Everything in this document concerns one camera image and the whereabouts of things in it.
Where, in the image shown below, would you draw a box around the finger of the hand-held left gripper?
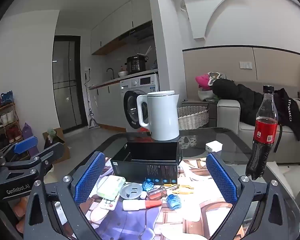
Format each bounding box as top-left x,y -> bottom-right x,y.
35,142 -> 66,180
0,136 -> 38,164

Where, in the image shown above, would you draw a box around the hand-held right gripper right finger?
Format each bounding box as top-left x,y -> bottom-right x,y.
205,152 -> 300,240

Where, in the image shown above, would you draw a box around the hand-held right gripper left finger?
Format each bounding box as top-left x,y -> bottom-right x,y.
24,151 -> 106,240

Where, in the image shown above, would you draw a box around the green white power bank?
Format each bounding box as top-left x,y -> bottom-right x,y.
97,175 -> 126,201

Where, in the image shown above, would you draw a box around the white remote control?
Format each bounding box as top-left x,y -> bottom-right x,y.
100,196 -> 120,211

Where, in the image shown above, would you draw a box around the yellow plastic tool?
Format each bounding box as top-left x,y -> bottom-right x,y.
172,184 -> 194,195

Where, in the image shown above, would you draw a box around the round silver socket hub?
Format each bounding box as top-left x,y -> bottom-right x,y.
119,183 -> 143,198

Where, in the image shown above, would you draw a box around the white tube with red cap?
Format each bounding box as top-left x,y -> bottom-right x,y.
122,199 -> 162,211

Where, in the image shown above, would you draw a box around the black cardboard box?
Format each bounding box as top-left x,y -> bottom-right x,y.
110,141 -> 183,185

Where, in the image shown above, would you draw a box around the small blue bottle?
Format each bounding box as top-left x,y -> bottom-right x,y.
139,179 -> 155,200
166,194 -> 182,210

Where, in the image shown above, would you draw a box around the purple bag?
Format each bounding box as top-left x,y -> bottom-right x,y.
22,122 -> 39,155

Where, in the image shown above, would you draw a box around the brown cardboard box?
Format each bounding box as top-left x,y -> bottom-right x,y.
42,127 -> 71,164

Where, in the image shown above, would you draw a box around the white charger plug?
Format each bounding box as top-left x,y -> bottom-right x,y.
205,141 -> 223,153

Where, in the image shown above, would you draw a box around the shoe rack with shoes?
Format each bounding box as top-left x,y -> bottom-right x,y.
0,90 -> 23,153

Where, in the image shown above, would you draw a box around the grey sofa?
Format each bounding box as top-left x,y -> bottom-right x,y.
217,62 -> 300,165

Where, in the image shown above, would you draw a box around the mop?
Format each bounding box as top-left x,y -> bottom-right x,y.
84,73 -> 100,130

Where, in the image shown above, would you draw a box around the printed table mat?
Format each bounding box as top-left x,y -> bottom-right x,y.
72,152 -> 255,240

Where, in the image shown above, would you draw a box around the cola bottle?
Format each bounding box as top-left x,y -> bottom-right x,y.
245,85 -> 279,180

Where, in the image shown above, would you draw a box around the wicker basket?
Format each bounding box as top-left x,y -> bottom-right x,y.
177,106 -> 210,130

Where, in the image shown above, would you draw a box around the glass door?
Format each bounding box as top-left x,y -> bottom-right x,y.
52,35 -> 88,133

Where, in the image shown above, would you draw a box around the kitchen counter cabinet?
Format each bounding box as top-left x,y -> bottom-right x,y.
88,69 -> 158,128

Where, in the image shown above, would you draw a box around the black jacket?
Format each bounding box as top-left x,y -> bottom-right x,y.
211,78 -> 300,140

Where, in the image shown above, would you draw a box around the grey green cloth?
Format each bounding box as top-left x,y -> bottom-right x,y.
198,89 -> 219,102

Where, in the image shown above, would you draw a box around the white electric kettle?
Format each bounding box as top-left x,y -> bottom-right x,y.
136,90 -> 180,141

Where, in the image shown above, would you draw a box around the pink plush toy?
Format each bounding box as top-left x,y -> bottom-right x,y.
195,74 -> 212,90

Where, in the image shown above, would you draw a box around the patterned cloth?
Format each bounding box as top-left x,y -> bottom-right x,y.
207,72 -> 227,85

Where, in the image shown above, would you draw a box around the white washing machine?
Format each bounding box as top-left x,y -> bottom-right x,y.
119,74 -> 160,133

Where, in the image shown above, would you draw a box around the black rice cooker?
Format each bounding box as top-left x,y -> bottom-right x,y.
125,56 -> 148,75

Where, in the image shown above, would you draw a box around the white kitchen utensils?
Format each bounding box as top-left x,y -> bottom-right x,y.
136,46 -> 152,55

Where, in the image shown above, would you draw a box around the range hood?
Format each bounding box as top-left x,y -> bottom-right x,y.
119,21 -> 154,42

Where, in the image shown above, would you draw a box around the red handled screwdriver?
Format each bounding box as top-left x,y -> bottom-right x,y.
146,184 -> 180,200

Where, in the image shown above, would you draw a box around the white wall cabinets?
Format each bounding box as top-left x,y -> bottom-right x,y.
91,0 -> 152,55

